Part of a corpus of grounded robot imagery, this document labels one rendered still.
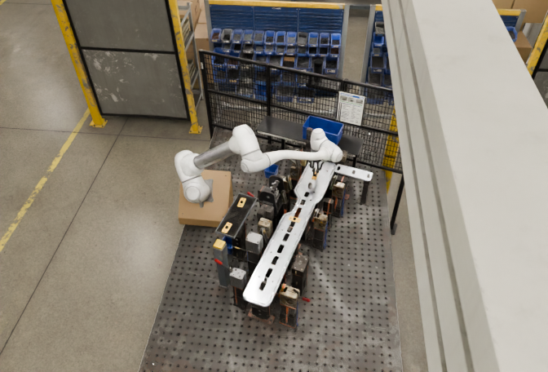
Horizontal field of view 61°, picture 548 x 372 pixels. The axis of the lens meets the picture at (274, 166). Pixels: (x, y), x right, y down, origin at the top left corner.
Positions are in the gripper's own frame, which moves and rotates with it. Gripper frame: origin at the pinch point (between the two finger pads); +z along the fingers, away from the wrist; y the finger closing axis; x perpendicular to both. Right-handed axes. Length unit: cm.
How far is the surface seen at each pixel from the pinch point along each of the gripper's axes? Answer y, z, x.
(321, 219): 18.9, 0.7, -43.0
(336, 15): -43, -35, 191
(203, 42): -211, 35, 203
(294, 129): -34, 1, 45
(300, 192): -5.0, 4.6, -19.8
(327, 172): 7.5, 4.6, 7.6
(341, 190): 23.2, 3.5, -8.1
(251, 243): -17, -4, -83
